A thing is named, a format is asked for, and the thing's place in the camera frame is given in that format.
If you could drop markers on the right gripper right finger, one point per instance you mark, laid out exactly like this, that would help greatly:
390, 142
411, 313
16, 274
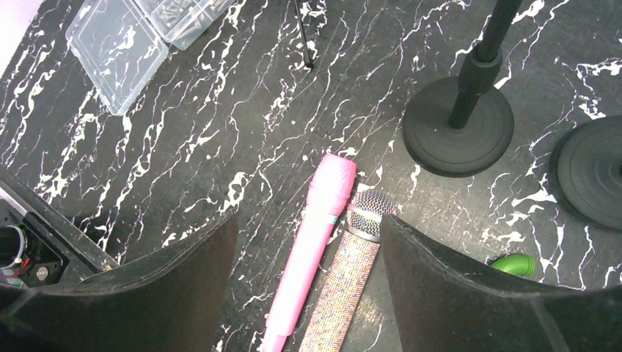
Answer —
446, 301

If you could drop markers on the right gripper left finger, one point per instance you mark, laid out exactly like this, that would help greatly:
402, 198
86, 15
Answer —
168, 300

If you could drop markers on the rhinestone glitter microphone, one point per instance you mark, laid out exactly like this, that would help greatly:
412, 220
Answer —
348, 273

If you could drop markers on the pink microphone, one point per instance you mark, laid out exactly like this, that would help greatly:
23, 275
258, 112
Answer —
329, 192

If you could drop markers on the black round-base clip stand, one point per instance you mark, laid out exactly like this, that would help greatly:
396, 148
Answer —
584, 173

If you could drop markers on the green plastic tool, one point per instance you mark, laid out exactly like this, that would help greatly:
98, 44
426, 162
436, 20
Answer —
515, 264

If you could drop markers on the clear plastic screw box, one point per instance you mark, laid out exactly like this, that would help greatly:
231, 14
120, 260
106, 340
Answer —
121, 44

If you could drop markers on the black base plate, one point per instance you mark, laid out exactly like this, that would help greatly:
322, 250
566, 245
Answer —
84, 257

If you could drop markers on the black round-base shock-mount stand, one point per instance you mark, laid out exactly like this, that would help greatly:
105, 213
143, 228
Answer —
461, 125

